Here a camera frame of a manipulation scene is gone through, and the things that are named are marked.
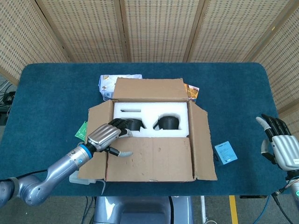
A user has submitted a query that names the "woven wooden folding screen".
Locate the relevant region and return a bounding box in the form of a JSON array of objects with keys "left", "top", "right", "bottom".
[{"left": 0, "top": 0, "right": 299, "bottom": 140}]

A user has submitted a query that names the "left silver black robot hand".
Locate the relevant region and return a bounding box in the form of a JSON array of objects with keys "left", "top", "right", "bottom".
[{"left": 86, "top": 118, "right": 134, "bottom": 158}]

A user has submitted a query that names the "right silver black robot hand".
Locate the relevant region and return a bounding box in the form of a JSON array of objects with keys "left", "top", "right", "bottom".
[{"left": 256, "top": 113, "right": 299, "bottom": 172}]

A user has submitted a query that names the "white pole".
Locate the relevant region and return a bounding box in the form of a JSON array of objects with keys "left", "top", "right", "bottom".
[{"left": 200, "top": 196, "right": 206, "bottom": 224}]

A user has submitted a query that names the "green sachet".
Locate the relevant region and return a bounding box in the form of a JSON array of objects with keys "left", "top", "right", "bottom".
[{"left": 74, "top": 120, "right": 88, "bottom": 140}]

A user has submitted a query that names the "white plastic squeeze bottle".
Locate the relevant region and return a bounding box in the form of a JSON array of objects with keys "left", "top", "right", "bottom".
[{"left": 69, "top": 171, "right": 106, "bottom": 196}]

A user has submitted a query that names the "black floor cable tangle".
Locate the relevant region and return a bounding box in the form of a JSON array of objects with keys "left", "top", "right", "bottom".
[{"left": 0, "top": 79, "right": 17, "bottom": 126}]

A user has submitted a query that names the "white blue tissue pack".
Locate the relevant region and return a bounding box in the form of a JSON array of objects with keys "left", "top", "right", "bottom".
[{"left": 97, "top": 74, "right": 143, "bottom": 101}]

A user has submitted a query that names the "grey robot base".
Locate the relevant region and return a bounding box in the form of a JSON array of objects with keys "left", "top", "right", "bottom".
[{"left": 93, "top": 196, "right": 194, "bottom": 224}]

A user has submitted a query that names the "cardboard box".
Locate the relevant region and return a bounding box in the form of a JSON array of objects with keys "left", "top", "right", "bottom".
[{"left": 77, "top": 77, "right": 219, "bottom": 182}]

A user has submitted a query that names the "orange printed carton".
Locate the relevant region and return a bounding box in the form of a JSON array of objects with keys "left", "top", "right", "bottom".
[{"left": 183, "top": 83, "right": 200, "bottom": 103}]

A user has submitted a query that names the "blue cloth-covered table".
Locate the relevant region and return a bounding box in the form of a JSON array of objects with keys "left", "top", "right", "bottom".
[{"left": 0, "top": 62, "right": 292, "bottom": 196}]

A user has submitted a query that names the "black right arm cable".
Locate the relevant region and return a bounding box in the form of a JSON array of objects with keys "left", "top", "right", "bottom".
[{"left": 271, "top": 177, "right": 299, "bottom": 224}]

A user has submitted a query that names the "small blue black box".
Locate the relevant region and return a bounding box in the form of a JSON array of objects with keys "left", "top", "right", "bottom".
[{"left": 214, "top": 140, "right": 238, "bottom": 166}]

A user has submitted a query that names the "white foam insert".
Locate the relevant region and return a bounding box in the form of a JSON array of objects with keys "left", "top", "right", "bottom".
[{"left": 113, "top": 102, "right": 189, "bottom": 138}]

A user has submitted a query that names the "black cup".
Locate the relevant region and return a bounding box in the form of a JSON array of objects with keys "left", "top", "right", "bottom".
[
  {"left": 153, "top": 113, "right": 182, "bottom": 131},
  {"left": 126, "top": 118, "right": 147, "bottom": 131}
]

